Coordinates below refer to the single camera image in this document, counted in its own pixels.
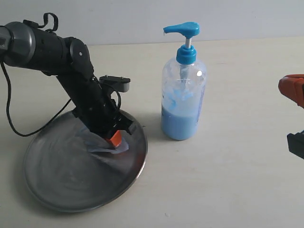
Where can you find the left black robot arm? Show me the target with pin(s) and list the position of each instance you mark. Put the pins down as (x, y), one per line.
(30, 45)

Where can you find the round steel plate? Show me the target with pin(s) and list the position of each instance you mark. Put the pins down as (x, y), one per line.
(64, 176)

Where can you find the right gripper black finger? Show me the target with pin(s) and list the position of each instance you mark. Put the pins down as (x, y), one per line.
(296, 144)

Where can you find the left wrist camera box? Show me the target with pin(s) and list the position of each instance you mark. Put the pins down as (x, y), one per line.
(121, 84)

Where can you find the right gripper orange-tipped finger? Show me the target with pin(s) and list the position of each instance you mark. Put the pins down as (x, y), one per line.
(292, 87)

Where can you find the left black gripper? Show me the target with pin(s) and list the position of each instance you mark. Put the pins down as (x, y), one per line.
(103, 116)

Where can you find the blue soap smear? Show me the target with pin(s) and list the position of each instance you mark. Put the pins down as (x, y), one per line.
(96, 144)

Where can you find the blue soap pump bottle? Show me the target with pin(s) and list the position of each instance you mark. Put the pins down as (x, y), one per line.
(183, 84)

